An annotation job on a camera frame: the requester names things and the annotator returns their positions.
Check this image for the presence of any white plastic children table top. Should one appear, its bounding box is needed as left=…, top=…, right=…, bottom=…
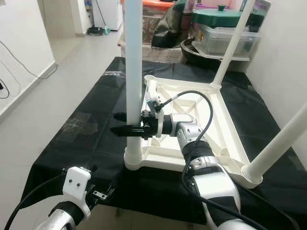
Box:
left=124, top=75, right=264, bottom=189

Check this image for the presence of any black tablecloth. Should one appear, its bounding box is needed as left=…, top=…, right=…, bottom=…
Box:
left=19, top=57, right=307, bottom=226

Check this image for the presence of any flat clear tape patch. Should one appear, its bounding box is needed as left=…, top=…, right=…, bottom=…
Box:
left=62, top=113, right=99, bottom=139

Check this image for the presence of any storage box with orange lid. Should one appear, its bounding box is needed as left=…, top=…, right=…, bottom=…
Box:
left=142, top=0, right=176, bottom=45

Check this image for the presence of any black bag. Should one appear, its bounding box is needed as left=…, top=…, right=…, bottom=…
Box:
left=151, top=0, right=197, bottom=48

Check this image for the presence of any white appliance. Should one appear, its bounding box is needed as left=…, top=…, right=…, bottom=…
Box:
left=94, top=0, right=123, bottom=32

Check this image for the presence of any clear plastic storage bin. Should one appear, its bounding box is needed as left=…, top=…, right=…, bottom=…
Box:
left=192, top=24, right=262, bottom=60

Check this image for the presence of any pink box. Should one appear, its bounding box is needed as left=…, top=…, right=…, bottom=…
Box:
left=197, top=0, right=240, bottom=10

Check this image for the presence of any dark printed carton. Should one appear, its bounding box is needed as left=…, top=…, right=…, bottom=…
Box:
left=240, top=0, right=272, bottom=32

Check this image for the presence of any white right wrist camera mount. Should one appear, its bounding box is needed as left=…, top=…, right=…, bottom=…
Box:
left=142, top=93, right=167, bottom=139

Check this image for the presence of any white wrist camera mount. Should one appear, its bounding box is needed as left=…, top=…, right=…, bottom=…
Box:
left=142, top=93, right=167, bottom=139
left=63, top=166, right=93, bottom=219

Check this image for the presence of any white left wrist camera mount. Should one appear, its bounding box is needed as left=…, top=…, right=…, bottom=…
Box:
left=63, top=166, right=93, bottom=219

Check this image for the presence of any black wall cable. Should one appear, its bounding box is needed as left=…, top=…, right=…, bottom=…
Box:
left=0, top=41, right=59, bottom=99

